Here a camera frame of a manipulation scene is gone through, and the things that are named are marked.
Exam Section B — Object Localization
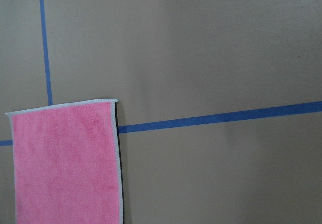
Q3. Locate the pink and grey towel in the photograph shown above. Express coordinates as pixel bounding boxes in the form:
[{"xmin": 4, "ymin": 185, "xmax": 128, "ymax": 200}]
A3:
[{"xmin": 7, "ymin": 99, "xmax": 123, "ymax": 223}]

